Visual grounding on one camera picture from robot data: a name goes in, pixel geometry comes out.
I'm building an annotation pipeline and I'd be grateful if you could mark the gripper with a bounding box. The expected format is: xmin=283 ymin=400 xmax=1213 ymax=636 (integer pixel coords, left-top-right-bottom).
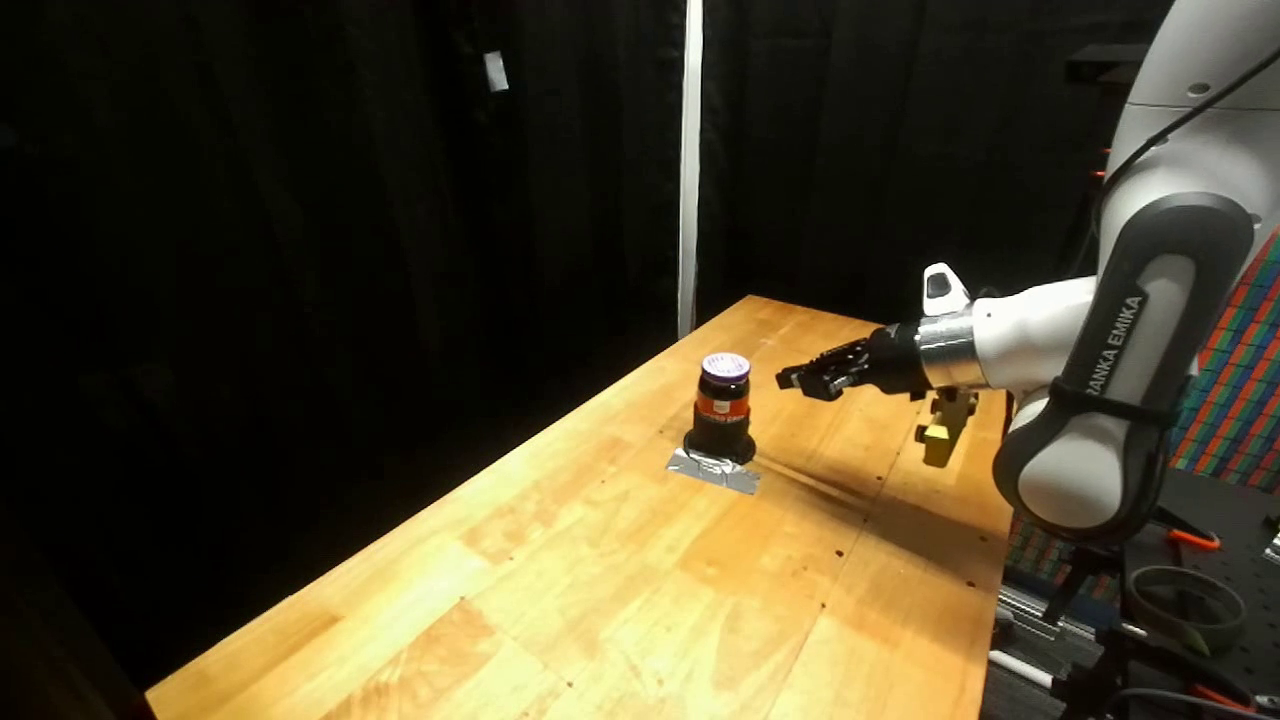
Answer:
xmin=775 ymin=322 xmax=933 ymax=404

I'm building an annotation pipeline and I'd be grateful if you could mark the dark jar with purple lid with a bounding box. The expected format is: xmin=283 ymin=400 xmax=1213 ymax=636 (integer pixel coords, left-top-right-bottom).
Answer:
xmin=693 ymin=352 xmax=753 ymax=451

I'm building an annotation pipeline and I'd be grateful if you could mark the strip of silver tape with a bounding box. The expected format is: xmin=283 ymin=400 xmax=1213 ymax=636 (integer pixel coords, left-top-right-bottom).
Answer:
xmin=666 ymin=447 xmax=763 ymax=496

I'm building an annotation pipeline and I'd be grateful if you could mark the white vertical pole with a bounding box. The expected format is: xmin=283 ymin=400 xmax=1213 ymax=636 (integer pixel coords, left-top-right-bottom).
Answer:
xmin=677 ymin=0 xmax=705 ymax=341

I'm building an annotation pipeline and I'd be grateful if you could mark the colourful checkered board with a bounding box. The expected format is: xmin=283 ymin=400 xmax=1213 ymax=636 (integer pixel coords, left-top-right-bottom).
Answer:
xmin=1004 ymin=228 xmax=1280 ymax=603

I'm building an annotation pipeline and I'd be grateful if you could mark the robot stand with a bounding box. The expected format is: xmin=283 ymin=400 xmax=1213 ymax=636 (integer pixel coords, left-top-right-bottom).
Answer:
xmin=984 ymin=468 xmax=1280 ymax=720

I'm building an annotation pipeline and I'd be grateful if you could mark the grey tape roll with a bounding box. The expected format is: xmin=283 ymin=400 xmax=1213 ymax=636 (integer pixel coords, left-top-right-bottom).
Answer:
xmin=1126 ymin=565 xmax=1249 ymax=659

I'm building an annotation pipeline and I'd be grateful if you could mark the black curtain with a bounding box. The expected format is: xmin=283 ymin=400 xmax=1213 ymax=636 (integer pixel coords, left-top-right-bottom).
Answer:
xmin=0 ymin=0 xmax=1171 ymax=691

